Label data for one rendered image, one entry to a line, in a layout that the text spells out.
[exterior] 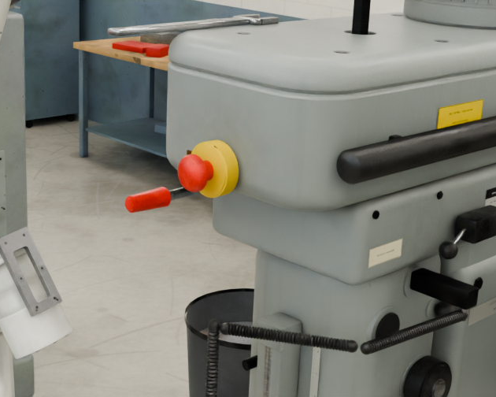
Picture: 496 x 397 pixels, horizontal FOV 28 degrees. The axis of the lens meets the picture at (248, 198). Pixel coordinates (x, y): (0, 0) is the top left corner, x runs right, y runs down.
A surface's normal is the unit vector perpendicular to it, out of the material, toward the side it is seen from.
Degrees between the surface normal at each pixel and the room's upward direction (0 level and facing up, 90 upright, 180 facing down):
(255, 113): 90
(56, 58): 90
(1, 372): 58
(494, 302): 90
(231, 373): 93
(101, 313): 0
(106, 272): 0
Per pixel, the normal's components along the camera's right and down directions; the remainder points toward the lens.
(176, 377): 0.04, -0.95
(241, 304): 0.22, 0.24
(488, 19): -0.06, 0.30
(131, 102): -0.71, 0.18
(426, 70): 0.70, 0.09
